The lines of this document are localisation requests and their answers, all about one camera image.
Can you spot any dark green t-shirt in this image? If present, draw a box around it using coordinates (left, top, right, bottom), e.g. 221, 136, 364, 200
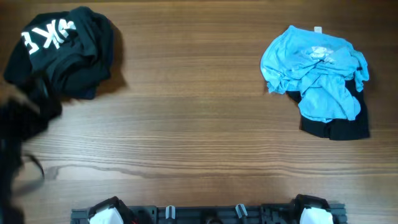
4, 6, 114, 100

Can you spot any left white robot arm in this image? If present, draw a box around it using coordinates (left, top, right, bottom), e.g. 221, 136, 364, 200
1, 78, 62, 223

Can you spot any light blue t-shirt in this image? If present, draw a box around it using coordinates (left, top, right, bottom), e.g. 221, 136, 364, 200
260, 26, 369, 123

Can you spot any black folded garment left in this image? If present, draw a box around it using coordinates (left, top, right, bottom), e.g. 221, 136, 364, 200
24, 14, 114, 100

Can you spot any black garment under blue shirt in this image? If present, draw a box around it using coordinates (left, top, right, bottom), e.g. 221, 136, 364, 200
300, 80, 370, 141

